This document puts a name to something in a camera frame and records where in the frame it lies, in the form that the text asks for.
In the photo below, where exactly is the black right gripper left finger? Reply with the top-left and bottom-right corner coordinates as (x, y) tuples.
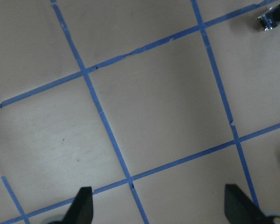
(61, 187), (94, 224)

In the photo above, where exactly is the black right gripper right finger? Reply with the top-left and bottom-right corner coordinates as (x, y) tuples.
(224, 184), (268, 224)

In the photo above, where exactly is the brown paper table cover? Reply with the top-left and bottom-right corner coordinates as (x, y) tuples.
(0, 0), (280, 224)

